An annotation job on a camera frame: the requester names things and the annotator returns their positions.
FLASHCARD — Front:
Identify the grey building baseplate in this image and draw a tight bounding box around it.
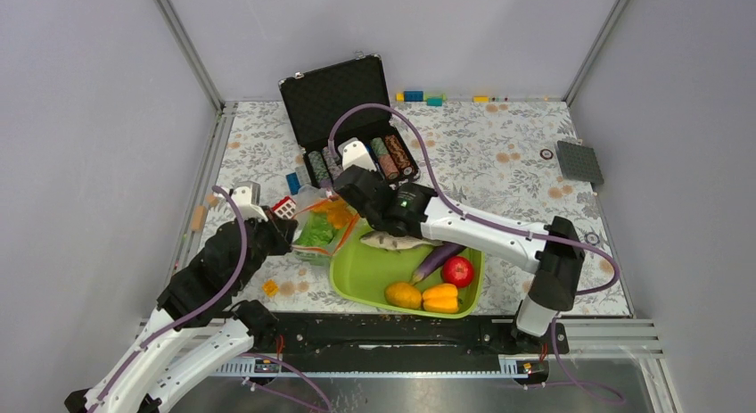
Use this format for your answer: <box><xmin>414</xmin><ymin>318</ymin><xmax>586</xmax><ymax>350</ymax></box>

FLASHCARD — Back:
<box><xmin>555</xmin><ymin>141</ymin><xmax>604</xmax><ymax>186</ymax></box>

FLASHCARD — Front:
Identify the blue toy block at wall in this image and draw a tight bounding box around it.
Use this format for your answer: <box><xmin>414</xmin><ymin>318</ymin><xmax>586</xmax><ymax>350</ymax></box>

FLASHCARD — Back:
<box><xmin>402</xmin><ymin>90</ymin><xmax>424</xmax><ymax>102</ymax></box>

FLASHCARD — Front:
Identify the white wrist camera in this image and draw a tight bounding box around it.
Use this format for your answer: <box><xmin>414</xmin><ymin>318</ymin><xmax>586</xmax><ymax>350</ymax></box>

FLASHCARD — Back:
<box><xmin>336</xmin><ymin>137</ymin><xmax>378</xmax><ymax>171</ymax></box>
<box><xmin>229</xmin><ymin>181</ymin><xmax>268</xmax><ymax>221</ymax></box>

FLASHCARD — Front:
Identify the black poker chip case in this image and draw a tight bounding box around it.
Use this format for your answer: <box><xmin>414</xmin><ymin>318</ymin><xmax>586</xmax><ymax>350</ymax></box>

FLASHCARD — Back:
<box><xmin>278</xmin><ymin>54</ymin><xmax>419</xmax><ymax>186</ymax></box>

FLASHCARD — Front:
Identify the purple toy eggplant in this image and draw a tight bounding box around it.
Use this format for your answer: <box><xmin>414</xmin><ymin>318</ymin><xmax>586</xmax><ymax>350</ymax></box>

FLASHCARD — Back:
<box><xmin>409</xmin><ymin>243</ymin><xmax>466</xmax><ymax>285</ymax></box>

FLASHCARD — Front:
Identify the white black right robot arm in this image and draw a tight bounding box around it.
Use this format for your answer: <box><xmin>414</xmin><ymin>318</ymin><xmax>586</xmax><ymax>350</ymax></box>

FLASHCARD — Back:
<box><xmin>334</xmin><ymin>166</ymin><xmax>586</xmax><ymax>352</ymax></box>

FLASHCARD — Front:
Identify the orange toy mandarin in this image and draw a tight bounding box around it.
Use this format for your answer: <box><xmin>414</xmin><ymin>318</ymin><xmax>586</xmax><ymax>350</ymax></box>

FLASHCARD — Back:
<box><xmin>384</xmin><ymin>282</ymin><xmax>423</xmax><ymax>310</ymax></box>

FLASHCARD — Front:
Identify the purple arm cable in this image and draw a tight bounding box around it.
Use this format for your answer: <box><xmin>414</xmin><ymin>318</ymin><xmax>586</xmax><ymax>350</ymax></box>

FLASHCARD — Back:
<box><xmin>88</xmin><ymin>186</ymin><xmax>250</xmax><ymax>413</ymax></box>
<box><xmin>328</xmin><ymin>103</ymin><xmax>621</xmax><ymax>296</ymax></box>

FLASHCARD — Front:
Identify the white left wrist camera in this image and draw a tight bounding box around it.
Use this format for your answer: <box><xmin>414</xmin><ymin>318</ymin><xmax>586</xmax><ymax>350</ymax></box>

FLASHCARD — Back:
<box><xmin>229</xmin><ymin>181</ymin><xmax>268</xmax><ymax>221</ymax></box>

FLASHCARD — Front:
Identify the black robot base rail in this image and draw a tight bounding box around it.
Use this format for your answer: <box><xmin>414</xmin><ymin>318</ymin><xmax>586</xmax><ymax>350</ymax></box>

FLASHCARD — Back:
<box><xmin>241</xmin><ymin>312</ymin><xmax>570</xmax><ymax>375</ymax></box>

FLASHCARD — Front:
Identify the grey toy fish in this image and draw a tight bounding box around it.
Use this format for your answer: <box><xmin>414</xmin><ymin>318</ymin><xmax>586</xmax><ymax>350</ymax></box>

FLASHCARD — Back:
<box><xmin>359</xmin><ymin>231</ymin><xmax>443</xmax><ymax>252</ymax></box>

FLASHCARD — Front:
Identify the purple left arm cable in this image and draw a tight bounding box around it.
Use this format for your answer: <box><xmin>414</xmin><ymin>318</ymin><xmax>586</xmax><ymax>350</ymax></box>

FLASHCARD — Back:
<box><xmin>88</xmin><ymin>186</ymin><xmax>250</xmax><ymax>413</ymax></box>

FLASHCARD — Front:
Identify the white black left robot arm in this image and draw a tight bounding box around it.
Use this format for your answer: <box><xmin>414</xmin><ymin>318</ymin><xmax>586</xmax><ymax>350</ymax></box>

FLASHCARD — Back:
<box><xmin>64</xmin><ymin>213</ymin><xmax>298</xmax><ymax>412</ymax></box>

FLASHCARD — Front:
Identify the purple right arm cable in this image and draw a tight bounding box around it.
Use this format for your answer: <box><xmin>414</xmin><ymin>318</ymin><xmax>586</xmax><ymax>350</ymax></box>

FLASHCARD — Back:
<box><xmin>328</xmin><ymin>103</ymin><xmax>621</xmax><ymax>296</ymax></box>

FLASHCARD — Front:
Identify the blue toy brick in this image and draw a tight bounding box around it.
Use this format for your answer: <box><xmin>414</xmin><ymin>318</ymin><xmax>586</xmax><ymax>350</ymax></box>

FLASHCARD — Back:
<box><xmin>285</xmin><ymin>172</ymin><xmax>301</xmax><ymax>195</ymax></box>

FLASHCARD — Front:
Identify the loose poker chip on table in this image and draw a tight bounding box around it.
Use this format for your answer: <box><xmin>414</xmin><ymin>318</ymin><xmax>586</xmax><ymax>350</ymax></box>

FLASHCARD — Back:
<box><xmin>539</xmin><ymin>149</ymin><xmax>555</xmax><ymax>161</ymax></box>

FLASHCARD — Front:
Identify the red toy apple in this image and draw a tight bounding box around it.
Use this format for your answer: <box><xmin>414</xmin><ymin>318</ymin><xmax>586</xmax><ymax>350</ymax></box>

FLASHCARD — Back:
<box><xmin>441</xmin><ymin>256</ymin><xmax>475</xmax><ymax>288</ymax></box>

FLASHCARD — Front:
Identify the clear zip top bag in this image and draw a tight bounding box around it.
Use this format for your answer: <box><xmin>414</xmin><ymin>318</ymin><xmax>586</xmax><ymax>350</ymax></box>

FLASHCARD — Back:
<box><xmin>292</xmin><ymin>186</ymin><xmax>360</xmax><ymax>266</ymax></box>

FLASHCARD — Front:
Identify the green toy cabbage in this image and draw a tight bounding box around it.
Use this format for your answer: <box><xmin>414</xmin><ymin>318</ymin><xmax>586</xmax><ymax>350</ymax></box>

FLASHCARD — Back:
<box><xmin>294</xmin><ymin>212</ymin><xmax>338</xmax><ymax>247</ymax></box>

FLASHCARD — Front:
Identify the small orange toy cracker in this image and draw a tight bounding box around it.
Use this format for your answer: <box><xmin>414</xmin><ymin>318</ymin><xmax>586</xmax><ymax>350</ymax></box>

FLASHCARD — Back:
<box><xmin>261</xmin><ymin>279</ymin><xmax>279</xmax><ymax>297</ymax></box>

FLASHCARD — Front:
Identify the teal toy block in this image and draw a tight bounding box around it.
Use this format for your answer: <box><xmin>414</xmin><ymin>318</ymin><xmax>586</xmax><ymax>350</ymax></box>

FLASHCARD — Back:
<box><xmin>425</xmin><ymin>96</ymin><xmax>445</xmax><ymax>107</ymax></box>

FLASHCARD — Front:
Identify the grey toy brick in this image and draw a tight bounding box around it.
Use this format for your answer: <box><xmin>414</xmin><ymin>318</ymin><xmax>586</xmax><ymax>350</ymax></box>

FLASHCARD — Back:
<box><xmin>295</xmin><ymin>165</ymin><xmax>312</xmax><ymax>186</ymax></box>

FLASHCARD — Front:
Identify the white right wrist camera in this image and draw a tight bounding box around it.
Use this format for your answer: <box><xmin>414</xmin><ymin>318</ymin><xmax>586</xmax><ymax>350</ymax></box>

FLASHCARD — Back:
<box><xmin>336</xmin><ymin>137</ymin><xmax>378</xmax><ymax>171</ymax></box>

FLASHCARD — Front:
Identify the yellow toy bell pepper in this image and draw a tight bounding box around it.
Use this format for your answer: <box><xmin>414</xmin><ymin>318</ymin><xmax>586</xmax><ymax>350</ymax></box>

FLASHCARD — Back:
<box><xmin>422</xmin><ymin>283</ymin><xmax>460</xmax><ymax>314</ymax></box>

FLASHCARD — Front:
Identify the green plastic tray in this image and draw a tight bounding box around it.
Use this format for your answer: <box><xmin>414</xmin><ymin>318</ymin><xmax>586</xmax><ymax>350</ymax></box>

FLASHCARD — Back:
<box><xmin>330</xmin><ymin>219</ymin><xmax>485</xmax><ymax>319</ymax></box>

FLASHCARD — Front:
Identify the fried chicken toy piece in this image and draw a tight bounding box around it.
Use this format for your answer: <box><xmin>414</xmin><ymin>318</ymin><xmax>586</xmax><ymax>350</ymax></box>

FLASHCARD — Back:
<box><xmin>311</xmin><ymin>198</ymin><xmax>354</xmax><ymax>229</ymax></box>

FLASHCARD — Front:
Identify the red white window brick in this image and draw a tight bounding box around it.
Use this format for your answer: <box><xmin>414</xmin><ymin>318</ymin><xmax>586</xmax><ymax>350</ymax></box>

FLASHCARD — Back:
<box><xmin>271</xmin><ymin>195</ymin><xmax>297</xmax><ymax>219</ymax></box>

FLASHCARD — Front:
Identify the wooden block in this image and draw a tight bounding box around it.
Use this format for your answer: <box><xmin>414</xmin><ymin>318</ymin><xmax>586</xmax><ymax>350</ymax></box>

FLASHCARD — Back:
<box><xmin>189</xmin><ymin>205</ymin><xmax>208</xmax><ymax>232</ymax></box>

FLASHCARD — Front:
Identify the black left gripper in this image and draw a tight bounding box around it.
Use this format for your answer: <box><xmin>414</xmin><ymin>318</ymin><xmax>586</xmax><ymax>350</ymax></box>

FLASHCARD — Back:
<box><xmin>234</xmin><ymin>204</ymin><xmax>300</xmax><ymax>291</ymax></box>

